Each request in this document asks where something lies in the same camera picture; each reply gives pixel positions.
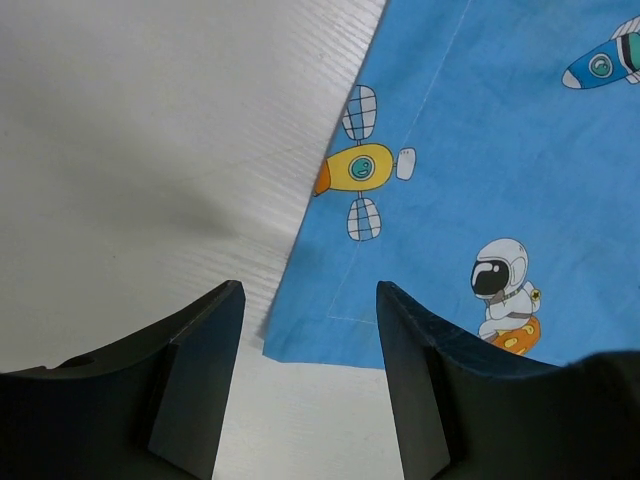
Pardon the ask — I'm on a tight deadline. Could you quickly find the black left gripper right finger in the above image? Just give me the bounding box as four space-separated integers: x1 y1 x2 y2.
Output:
376 282 639 479

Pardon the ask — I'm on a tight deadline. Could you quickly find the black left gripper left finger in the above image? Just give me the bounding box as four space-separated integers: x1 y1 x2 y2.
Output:
1 280 245 479

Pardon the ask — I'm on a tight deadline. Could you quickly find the blue space print placemat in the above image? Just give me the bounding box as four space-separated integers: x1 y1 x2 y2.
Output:
263 1 639 368

